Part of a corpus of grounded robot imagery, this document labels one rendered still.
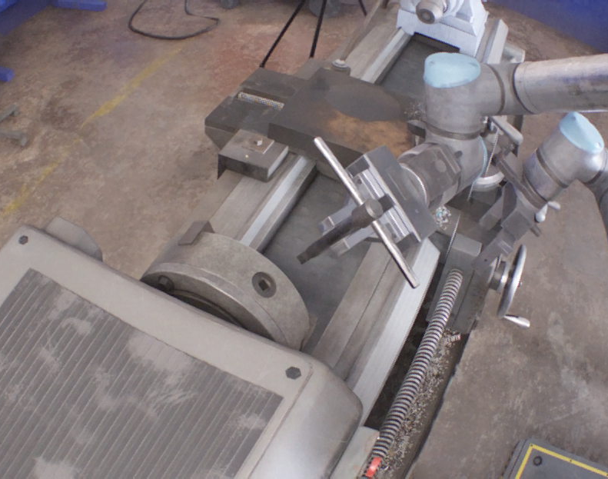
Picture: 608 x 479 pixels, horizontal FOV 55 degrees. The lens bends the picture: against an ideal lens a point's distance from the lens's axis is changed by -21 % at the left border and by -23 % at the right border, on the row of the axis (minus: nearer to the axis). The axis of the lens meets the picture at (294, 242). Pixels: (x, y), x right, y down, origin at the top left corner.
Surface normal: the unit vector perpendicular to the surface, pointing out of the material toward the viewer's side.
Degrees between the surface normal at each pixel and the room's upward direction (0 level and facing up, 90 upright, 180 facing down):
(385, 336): 36
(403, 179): 31
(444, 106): 80
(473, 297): 90
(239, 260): 11
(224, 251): 0
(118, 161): 0
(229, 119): 0
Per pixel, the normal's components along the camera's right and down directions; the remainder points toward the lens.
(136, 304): 0.08, -0.70
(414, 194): 0.53, -0.39
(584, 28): -0.40, 0.63
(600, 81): -0.93, 0.22
